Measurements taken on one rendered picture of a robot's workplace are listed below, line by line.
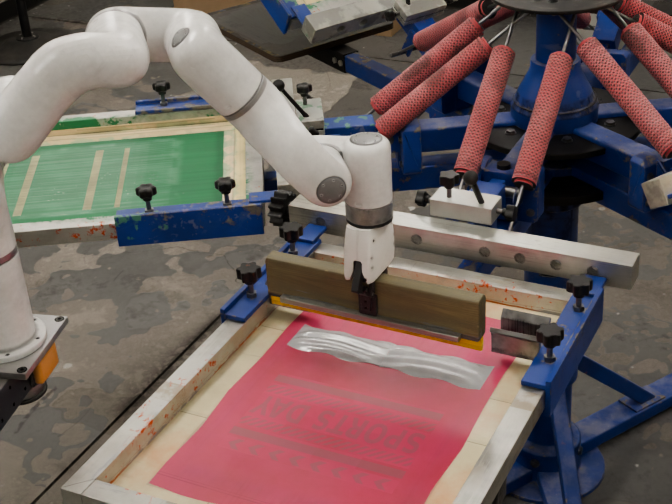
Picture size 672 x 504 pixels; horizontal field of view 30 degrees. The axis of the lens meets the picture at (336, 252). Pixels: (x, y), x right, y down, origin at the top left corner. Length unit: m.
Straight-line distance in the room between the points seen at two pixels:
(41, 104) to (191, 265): 2.65
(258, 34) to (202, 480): 1.94
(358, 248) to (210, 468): 0.41
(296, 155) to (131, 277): 2.60
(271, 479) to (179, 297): 2.34
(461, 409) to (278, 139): 0.54
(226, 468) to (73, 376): 2.01
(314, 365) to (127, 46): 0.69
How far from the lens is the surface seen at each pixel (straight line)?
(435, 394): 2.07
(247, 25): 3.72
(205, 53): 1.78
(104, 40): 1.74
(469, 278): 2.30
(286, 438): 1.99
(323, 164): 1.82
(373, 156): 1.89
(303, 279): 2.08
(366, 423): 2.01
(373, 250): 1.96
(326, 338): 2.21
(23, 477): 3.58
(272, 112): 1.82
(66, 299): 4.32
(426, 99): 2.71
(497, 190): 2.49
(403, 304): 2.02
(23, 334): 1.96
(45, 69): 1.77
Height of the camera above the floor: 2.19
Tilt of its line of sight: 30 degrees down
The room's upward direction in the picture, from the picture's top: 4 degrees counter-clockwise
